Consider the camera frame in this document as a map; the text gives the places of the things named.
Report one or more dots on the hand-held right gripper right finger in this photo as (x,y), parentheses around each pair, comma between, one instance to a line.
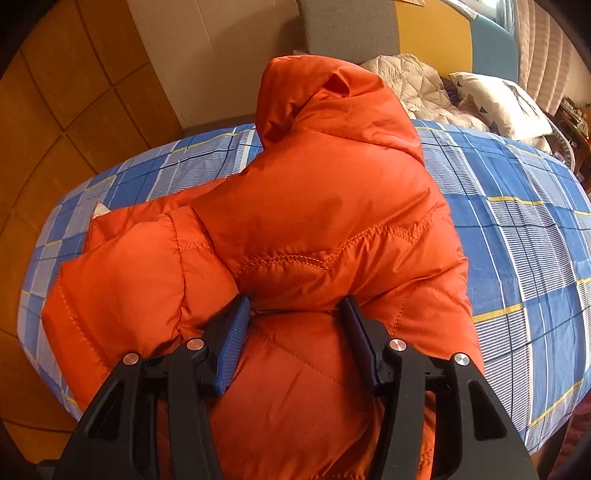
(360,341)

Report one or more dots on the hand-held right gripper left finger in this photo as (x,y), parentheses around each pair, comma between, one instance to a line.
(233,344)

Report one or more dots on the orange puffer jacket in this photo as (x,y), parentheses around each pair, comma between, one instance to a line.
(295,221)

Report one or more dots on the blue plaid bed sheet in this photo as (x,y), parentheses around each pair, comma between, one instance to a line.
(517,230)

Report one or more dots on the red cloth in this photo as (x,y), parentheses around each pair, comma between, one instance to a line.
(570,454)

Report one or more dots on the beige quilted blanket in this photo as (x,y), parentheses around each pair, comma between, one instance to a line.
(415,87)

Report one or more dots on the white printed pillow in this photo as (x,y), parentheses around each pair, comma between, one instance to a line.
(503,104)

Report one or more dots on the wooden side table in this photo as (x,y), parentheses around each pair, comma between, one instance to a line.
(575,124)

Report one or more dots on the multicolour padded headboard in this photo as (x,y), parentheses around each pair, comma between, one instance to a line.
(397,27)

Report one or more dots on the pink striped curtain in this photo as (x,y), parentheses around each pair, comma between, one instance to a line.
(549,50)

